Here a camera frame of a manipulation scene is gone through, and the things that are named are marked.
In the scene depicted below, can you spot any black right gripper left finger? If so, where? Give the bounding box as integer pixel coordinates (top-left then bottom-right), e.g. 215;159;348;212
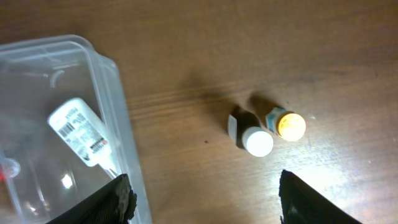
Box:
48;174;137;224

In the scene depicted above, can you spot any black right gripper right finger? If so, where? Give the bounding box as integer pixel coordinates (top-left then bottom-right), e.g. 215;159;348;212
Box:
279;170;361;224

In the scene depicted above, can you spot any small jar gold lid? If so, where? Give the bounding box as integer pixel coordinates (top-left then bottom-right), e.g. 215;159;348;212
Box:
265;107;307;141

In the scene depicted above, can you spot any white squeeze bottle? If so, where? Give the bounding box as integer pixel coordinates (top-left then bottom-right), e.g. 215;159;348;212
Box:
47;98;118;178

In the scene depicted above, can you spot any dark bottle white cap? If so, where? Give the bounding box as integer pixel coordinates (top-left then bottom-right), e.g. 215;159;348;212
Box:
227;106;274;157

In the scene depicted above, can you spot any clear plastic container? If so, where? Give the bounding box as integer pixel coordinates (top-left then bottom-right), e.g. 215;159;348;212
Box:
1;35;152;223

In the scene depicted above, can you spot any orange tablet tube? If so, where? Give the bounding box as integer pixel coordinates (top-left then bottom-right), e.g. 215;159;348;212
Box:
1;158;21;182

